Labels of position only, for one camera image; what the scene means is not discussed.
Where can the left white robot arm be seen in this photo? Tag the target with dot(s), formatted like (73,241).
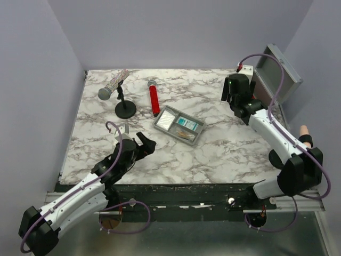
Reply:
(41,228)

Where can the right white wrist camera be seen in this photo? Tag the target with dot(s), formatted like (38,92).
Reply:
(247,70)

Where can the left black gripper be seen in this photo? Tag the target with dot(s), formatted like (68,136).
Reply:
(147,148)

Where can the black mounting rail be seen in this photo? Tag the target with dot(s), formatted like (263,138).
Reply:
(172,203)

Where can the white gauze pack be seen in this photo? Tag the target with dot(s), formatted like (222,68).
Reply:
(165,120)

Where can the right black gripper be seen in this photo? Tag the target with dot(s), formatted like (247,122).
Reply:
(225,90)

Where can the cotton swab pack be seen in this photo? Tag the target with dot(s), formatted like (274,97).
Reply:
(184,134)

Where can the grey metal case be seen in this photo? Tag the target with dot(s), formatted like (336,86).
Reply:
(267,76)

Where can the grey plastic tray insert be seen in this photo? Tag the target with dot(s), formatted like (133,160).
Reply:
(171,130)

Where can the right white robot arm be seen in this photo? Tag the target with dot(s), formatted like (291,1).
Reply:
(300,169)

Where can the silver glitter microphone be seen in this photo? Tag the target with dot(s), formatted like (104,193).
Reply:
(105,92)

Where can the red glitter microphone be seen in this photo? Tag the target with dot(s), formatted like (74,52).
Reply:
(154,97)

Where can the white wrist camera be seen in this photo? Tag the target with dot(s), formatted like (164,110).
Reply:
(124,131)
(247,70)

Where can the teal gauze dressing packet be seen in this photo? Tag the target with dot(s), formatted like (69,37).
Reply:
(189,124)

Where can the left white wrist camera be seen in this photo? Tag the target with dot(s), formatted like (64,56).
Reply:
(124,131)

